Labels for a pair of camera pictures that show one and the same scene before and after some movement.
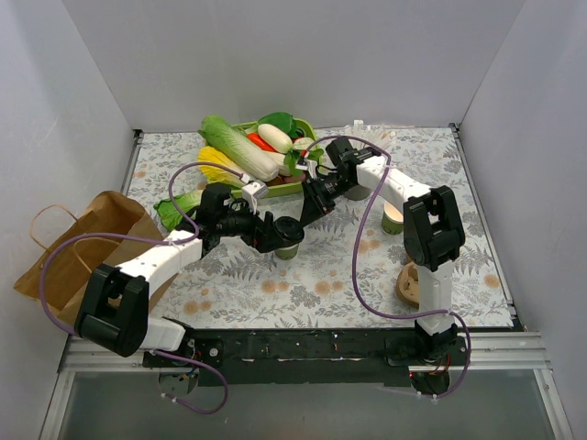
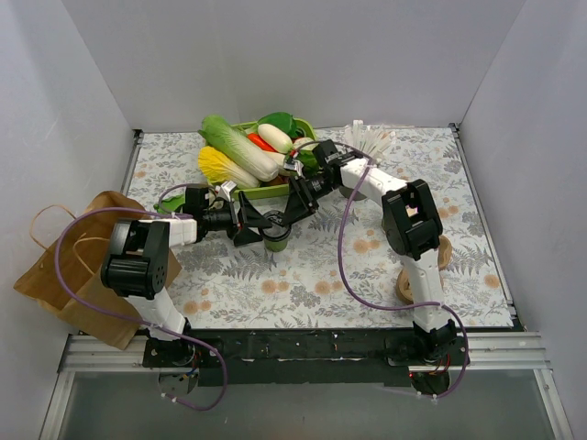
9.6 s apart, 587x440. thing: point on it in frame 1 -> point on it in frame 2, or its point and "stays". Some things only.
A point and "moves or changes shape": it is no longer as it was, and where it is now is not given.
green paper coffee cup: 287,253 moves or changes shape
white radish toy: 276,137 stays
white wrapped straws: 380,134 stays
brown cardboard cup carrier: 407,284 stays
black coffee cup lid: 288,230 moves or changes shape
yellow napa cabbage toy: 215,173 stays
